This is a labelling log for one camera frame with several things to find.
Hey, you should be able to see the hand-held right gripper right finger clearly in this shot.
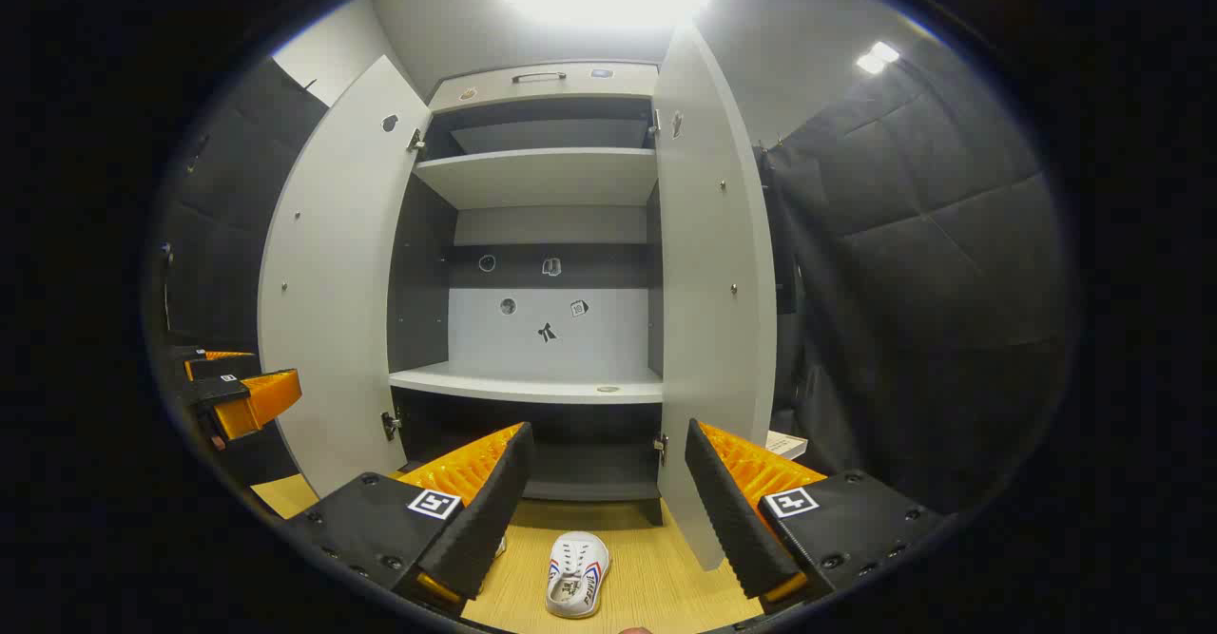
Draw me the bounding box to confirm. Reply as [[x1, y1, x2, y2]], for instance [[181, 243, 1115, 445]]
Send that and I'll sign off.
[[685, 418, 947, 606]]

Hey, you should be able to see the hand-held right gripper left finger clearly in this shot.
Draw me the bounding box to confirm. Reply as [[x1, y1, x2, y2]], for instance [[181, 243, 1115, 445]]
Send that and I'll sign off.
[[280, 422, 535, 616]]

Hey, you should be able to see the grey shoe cabinet door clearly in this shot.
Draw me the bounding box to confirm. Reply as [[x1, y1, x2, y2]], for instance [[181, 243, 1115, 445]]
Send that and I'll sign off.
[[259, 54, 434, 497], [654, 26, 779, 570]]

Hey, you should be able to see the black backdrop cloth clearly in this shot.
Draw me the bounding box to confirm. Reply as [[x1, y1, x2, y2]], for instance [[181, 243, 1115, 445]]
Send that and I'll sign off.
[[152, 40, 1080, 521]]

